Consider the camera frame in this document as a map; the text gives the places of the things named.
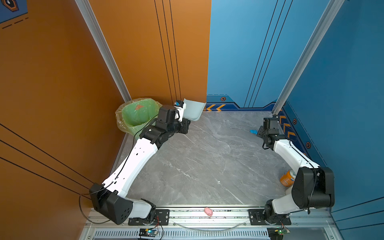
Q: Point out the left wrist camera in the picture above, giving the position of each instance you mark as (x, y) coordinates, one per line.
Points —
(180, 108)

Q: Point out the clear yellow bin liner bag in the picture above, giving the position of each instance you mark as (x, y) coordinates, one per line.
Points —
(132, 117)

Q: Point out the pink toy on rail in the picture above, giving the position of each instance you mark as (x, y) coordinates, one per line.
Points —
(208, 211)

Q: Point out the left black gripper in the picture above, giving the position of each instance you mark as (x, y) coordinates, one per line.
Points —
(185, 125)

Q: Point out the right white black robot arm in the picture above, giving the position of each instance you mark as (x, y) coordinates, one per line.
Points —
(314, 185)

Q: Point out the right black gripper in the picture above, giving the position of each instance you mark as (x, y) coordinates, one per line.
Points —
(261, 129)

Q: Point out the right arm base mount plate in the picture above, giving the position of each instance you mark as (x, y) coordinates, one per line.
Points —
(259, 217)

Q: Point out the left green circuit board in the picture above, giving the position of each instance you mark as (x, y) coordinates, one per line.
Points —
(148, 234)

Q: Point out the aluminium front rail frame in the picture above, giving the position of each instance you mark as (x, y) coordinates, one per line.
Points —
(227, 223)

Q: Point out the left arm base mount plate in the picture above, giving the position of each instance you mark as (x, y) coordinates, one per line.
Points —
(162, 216)

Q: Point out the right green circuit board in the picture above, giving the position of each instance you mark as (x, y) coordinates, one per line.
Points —
(277, 234)

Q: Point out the green circuit board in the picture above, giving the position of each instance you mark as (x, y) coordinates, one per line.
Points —
(148, 234)
(277, 234)

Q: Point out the grey-blue plastic dustpan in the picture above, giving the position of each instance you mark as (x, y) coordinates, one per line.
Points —
(193, 110)

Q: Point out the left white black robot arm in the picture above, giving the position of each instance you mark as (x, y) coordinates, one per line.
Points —
(110, 197)

